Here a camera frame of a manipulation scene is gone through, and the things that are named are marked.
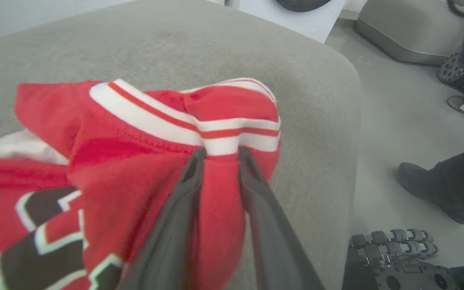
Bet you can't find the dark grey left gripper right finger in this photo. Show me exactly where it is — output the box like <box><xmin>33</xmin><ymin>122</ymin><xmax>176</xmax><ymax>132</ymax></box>
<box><xmin>238</xmin><ymin>147</ymin><xmax>325</xmax><ymax>290</ymax></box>

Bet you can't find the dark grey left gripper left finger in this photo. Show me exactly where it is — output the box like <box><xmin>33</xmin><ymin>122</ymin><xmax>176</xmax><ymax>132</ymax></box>
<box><xmin>118</xmin><ymin>148</ymin><xmax>207</xmax><ymax>290</ymax></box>

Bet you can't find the red basketball jersey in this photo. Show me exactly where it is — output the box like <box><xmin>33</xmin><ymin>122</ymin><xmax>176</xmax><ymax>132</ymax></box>
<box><xmin>0</xmin><ymin>77</ymin><xmax>282</xmax><ymax>290</ymax></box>

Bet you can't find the person's black shoe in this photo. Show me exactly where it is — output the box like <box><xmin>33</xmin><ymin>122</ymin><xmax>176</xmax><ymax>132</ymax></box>
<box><xmin>397</xmin><ymin>139</ymin><xmax>464</xmax><ymax>225</ymax></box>

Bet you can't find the grey upholstered ottoman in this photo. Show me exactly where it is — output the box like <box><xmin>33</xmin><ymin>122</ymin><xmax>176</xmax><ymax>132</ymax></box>
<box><xmin>0</xmin><ymin>0</ymin><xmax>361</xmax><ymax>290</ymax></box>

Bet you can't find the dark round washing machine door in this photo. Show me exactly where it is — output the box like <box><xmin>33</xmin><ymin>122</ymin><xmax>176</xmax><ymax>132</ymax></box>
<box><xmin>275</xmin><ymin>0</ymin><xmax>332</xmax><ymax>12</ymax></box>

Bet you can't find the grey beanbag cushion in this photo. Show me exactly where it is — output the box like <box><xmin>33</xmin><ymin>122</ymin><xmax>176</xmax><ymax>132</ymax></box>
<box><xmin>356</xmin><ymin>0</ymin><xmax>464</xmax><ymax>67</ymax></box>

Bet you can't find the black stand with caster wheel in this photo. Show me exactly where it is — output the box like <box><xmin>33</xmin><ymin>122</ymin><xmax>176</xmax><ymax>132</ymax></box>
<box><xmin>437</xmin><ymin>0</ymin><xmax>464</xmax><ymax>94</ymax></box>

